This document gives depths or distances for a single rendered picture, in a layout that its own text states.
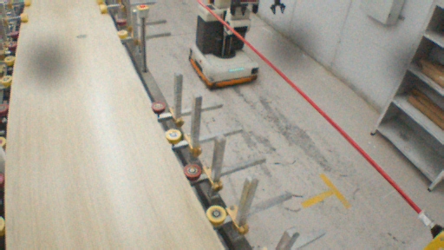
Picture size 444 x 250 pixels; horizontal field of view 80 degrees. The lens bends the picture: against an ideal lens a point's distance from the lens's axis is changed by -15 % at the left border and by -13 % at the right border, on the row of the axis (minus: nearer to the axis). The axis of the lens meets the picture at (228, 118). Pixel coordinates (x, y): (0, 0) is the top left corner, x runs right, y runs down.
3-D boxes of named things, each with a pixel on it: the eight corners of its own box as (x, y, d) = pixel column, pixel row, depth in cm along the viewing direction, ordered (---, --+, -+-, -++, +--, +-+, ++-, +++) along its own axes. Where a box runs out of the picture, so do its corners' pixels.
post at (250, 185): (236, 234, 142) (254, 172, 111) (239, 240, 139) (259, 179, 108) (230, 237, 140) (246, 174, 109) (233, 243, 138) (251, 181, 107)
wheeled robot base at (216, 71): (187, 60, 380) (188, 42, 364) (232, 54, 405) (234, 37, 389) (208, 90, 336) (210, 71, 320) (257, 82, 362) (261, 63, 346)
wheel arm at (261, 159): (261, 159, 164) (263, 153, 162) (264, 163, 162) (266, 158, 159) (186, 183, 146) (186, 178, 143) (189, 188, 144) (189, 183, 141)
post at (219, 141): (213, 198, 159) (222, 133, 128) (216, 203, 157) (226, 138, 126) (207, 200, 158) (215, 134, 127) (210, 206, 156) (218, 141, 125)
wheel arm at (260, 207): (287, 194, 149) (289, 189, 146) (290, 200, 147) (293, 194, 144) (207, 226, 131) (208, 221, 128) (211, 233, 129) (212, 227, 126)
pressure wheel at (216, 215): (217, 238, 126) (219, 224, 118) (201, 228, 128) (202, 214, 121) (226, 224, 131) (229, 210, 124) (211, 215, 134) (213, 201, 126)
